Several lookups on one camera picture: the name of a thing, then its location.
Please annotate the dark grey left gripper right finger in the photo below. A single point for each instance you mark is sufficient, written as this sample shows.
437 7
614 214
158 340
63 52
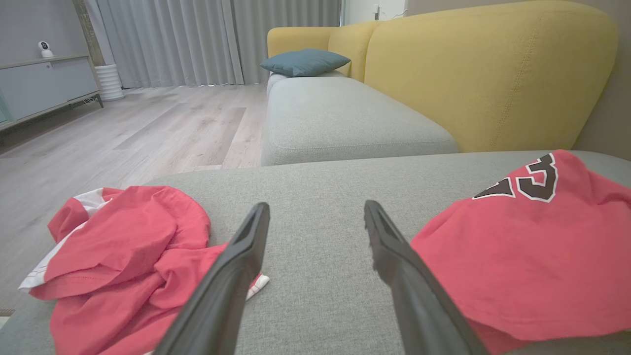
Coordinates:
414 296

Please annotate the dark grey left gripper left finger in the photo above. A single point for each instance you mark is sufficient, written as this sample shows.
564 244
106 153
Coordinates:
222 291

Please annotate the red white basketball shorts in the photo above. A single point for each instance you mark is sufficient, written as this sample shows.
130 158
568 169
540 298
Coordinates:
123 236

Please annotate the red Bulls 23 jersey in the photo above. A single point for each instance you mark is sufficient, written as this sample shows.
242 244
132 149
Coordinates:
532 256

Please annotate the yellow backed grey sofa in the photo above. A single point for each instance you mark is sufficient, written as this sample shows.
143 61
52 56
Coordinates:
468 74

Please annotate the white ribbed floor vase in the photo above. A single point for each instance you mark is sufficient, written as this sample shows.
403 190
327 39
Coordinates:
109 83

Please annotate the teal throw cushion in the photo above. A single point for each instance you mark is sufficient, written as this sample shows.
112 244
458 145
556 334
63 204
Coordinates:
305 61

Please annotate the grey pleated curtain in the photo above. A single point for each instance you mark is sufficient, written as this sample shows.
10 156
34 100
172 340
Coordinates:
197 39

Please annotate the grey low cabinet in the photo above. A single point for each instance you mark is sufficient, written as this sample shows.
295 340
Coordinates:
44 88

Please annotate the brown wooden trunk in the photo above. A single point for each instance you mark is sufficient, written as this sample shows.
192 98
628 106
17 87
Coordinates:
89 34

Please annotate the white security camera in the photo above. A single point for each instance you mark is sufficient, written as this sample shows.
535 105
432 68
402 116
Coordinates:
45 49

